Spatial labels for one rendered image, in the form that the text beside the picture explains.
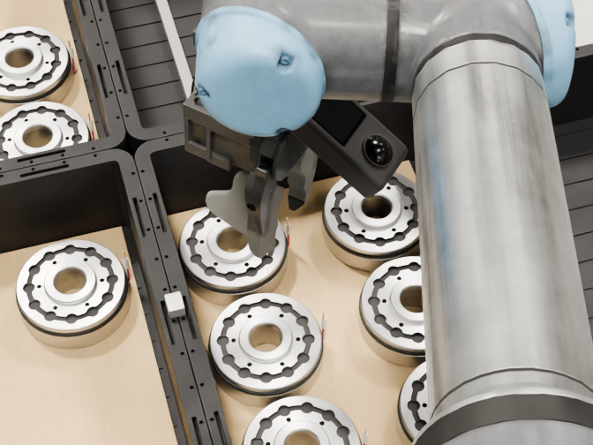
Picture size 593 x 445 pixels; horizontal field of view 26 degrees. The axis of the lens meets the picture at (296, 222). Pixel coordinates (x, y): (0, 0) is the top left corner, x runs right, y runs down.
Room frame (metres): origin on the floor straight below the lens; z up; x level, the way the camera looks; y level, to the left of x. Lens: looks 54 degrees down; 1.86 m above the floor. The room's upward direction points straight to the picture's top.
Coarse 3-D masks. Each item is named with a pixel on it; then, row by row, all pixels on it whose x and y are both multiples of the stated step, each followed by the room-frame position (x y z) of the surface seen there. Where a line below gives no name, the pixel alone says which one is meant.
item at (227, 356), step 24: (240, 312) 0.62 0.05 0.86; (264, 312) 0.62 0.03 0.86; (288, 312) 0.62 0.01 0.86; (216, 336) 0.59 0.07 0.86; (312, 336) 0.60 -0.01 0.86; (216, 360) 0.57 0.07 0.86; (240, 360) 0.57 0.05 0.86; (288, 360) 0.57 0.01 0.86; (312, 360) 0.57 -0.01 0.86; (240, 384) 0.55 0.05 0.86; (264, 384) 0.55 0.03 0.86; (288, 384) 0.55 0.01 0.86
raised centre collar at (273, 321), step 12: (252, 324) 0.60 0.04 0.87; (264, 324) 0.61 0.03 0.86; (276, 324) 0.60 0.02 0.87; (240, 336) 0.59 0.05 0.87; (288, 336) 0.59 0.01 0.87; (240, 348) 0.58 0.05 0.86; (252, 348) 0.58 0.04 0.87; (276, 348) 0.58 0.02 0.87; (288, 348) 0.58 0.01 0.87; (252, 360) 0.57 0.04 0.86; (264, 360) 0.57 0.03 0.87; (276, 360) 0.57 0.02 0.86
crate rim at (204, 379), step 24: (144, 144) 0.76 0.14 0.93; (168, 144) 0.76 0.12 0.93; (144, 168) 0.73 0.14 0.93; (144, 192) 0.71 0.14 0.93; (168, 240) 0.65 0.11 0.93; (168, 264) 0.63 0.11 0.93; (192, 312) 0.58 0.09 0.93; (192, 336) 0.56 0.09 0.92; (192, 360) 0.53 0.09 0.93; (216, 408) 0.49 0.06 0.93; (216, 432) 0.47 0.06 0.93
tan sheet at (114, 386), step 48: (96, 240) 0.72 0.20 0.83; (0, 288) 0.67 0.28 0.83; (0, 336) 0.61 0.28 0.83; (144, 336) 0.61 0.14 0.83; (0, 384) 0.56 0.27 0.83; (48, 384) 0.56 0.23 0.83; (96, 384) 0.56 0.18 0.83; (144, 384) 0.56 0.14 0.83; (0, 432) 0.52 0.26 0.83; (48, 432) 0.52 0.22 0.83; (96, 432) 0.52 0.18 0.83; (144, 432) 0.52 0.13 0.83
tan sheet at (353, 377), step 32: (288, 192) 0.78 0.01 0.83; (320, 192) 0.78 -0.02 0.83; (320, 224) 0.74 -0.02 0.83; (288, 256) 0.70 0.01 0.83; (320, 256) 0.70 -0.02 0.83; (288, 288) 0.67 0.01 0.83; (320, 288) 0.67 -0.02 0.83; (352, 288) 0.67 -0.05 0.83; (320, 320) 0.63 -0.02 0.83; (352, 320) 0.63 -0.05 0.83; (352, 352) 0.60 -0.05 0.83; (320, 384) 0.56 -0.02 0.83; (352, 384) 0.56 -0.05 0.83; (384, 384) 0.56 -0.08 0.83; (224, 416) 0.53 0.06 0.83; (352, 416) 0.53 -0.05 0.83; (384, 416) 0.53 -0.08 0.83
